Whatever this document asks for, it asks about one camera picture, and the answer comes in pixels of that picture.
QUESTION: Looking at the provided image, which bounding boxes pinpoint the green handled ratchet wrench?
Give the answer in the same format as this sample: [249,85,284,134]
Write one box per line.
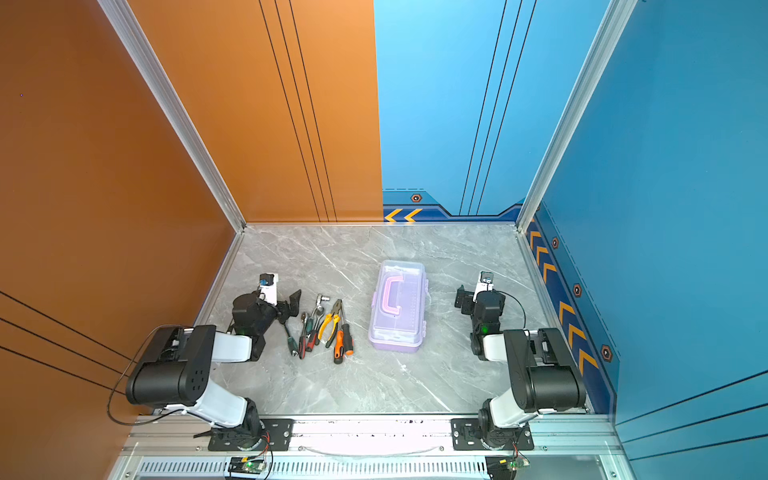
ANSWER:
[281,322,299,357]

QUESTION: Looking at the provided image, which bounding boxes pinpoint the right green circuit board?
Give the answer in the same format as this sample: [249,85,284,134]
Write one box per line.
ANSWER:
[485,456,530,480]

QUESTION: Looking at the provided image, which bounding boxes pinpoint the orange black screwdriver small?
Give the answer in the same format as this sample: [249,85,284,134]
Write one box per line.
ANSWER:
[342,315,354,356]

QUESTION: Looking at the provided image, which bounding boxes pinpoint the aluminium corner post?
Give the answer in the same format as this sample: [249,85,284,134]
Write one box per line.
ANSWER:
[98,0,247,233]
[516,0,638,234]

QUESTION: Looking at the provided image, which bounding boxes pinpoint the orange black screwdriver large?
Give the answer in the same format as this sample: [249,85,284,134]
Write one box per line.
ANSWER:
[334,321,346,364]

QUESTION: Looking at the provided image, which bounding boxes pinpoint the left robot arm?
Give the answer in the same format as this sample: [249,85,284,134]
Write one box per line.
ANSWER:
[125,287,301,453]

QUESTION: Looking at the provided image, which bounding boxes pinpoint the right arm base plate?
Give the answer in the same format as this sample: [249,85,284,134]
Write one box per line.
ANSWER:
[450,417,535,451]

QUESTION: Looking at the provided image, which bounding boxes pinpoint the left aluminium corner post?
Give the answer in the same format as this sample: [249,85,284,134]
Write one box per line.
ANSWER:
[98,0,247,233]

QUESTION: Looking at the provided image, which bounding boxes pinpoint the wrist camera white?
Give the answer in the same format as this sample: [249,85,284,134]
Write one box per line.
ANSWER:
[473,271,494,300]
[258,273,279,306]

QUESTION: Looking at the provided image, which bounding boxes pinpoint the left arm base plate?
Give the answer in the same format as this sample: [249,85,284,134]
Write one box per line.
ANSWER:
[207,418,294,454]

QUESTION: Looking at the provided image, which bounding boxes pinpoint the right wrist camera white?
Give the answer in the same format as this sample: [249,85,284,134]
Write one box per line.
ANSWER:
[473,271,494,300]

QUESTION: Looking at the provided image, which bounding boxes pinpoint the yellow handled pliers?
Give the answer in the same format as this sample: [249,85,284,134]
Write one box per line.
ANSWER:
[317,299,343,348]

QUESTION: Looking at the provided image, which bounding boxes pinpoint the green circuit board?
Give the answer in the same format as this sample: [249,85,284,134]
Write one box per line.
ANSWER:
[226,457,268,479]
[485,456,530,480]

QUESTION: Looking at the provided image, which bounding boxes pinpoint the left green circuit board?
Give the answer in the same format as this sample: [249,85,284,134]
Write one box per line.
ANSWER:
[226,457,268,479]

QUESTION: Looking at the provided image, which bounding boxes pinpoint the red black ratchet wrench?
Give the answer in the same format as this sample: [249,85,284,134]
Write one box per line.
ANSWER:
[298,312,309,360]

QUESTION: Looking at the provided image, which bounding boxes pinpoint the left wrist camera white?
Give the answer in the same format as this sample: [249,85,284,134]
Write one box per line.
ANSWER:
[258,273,279,306]

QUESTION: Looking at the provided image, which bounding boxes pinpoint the aluminium front rail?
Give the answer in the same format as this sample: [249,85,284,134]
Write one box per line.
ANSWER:
[119,414,623,457]

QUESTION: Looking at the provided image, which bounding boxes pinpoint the right aluminium corner post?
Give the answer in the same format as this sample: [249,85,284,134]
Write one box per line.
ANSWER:
[516,0,638,234]

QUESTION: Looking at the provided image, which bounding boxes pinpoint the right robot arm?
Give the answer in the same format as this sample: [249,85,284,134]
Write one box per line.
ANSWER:
[454,287,587,449]

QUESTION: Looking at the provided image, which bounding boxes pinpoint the clear toolbox lid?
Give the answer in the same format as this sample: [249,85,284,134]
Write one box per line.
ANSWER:
[369,260,428,333]

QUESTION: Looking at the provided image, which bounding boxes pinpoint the purple toolbox base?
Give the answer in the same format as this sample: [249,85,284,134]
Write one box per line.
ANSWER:
[368,321,426,353]

